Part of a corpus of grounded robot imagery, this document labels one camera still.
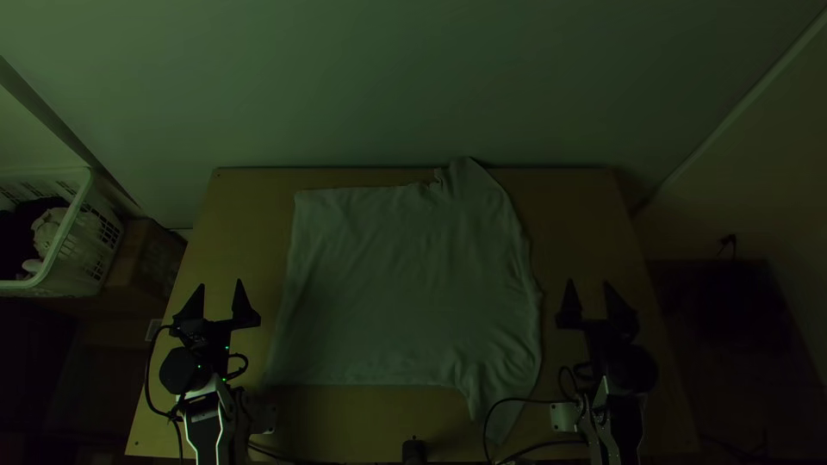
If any white t-shirt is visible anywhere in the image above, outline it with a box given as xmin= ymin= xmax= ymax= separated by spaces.
xmin=260 ymin=156 xmax=544 ymax=448

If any heap of clothes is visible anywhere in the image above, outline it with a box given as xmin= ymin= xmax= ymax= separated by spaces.
xmin=0 ymin=195 xmax=73 ymax=282

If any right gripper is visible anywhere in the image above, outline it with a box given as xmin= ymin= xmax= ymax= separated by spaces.
xmin=554 ymin=278 xmax=641 ymax=373

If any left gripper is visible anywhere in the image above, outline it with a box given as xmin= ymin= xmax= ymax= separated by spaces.
xmin=170 ymin=278 xmax=262 ymax=375

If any white laundry basket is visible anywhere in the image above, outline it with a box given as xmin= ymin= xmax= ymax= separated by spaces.
xmin=0 ymin=165 xmax=126 ymax=299

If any black cable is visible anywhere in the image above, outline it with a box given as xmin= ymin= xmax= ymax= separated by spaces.
xmin=482 ymin=395 xmax=585 ymax=465
xmin=142 ymin=325 xmax=187 ymax=465

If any brown cardboard box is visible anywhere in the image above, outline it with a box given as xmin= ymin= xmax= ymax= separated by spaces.
xmin=103 ymin=215 xmax=190 ymax=305

